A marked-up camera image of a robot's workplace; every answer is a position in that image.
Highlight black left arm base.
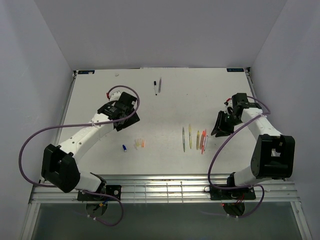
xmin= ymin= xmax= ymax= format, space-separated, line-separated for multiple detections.
xmin=77 ymin=184 xmax=122 ymax=202

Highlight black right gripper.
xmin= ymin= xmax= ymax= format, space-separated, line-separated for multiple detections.
xmin=210 ymin=110 xmax=243 ymax=138

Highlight left blue corner label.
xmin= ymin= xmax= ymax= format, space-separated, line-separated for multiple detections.
xmin=77 ymin=70 xmax=95 ymax=75

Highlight yellow gel pen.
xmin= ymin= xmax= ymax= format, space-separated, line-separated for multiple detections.
xmin=188 ymin=123 xmax=193 ymax=149

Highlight blue corner label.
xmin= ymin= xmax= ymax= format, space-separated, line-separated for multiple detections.
xmin=77 ymin=70 xmax=95 ymax=75
xmin=226 ymin=68 xmax=245 ymax=73

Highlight red gel pen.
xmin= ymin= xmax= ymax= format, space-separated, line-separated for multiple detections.
xmin=200 ymin=129 xmax=207 ymax=154

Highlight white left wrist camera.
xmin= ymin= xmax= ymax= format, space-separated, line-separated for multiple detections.
xmin=109 ymin=91 xmax=122 ymax=101

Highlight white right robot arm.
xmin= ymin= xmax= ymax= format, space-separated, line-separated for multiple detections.
xmin=211 ymin=93 xmax=296 ymax=199

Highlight orange highlighter pen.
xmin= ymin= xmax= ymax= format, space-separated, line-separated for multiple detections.
xmin=199 ymin=131 xmax=206 ymax=149

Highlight green gel pen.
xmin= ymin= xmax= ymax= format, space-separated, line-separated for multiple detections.
xmin=182 ymin=127 xmax=186 ymax=153

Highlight right blue corner label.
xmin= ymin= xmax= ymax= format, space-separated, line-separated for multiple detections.
xmin=226 ymin=68 xmax=245 ymax=73

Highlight aluminium front frame rails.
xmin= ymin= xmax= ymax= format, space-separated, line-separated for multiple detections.
xmin=27 ymin=173 xmax=301 ymax=205

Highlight purple gel pen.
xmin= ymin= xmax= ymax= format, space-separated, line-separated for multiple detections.
xmin=158 ymin=77 xmax=162 ymax=94

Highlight black gel pen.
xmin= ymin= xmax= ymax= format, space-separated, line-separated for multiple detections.
xmin=153 ymin=80 xmax=158 ymax=96

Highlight yellow highlighter pen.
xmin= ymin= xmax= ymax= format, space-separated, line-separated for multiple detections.
xmin=196 ymin=130 xmax=200 ymax=150

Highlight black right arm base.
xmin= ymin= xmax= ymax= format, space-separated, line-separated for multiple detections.
xmin=203 ymin=185 xmax=256 ymax=201

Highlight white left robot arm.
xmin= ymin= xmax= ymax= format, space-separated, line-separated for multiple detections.
xmin=41 ymin=91 xmax=140 ymax=200

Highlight blue gel pen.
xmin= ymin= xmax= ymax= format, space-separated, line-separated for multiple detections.
xmin=202 ymin=135 xmax=209 ymax=153

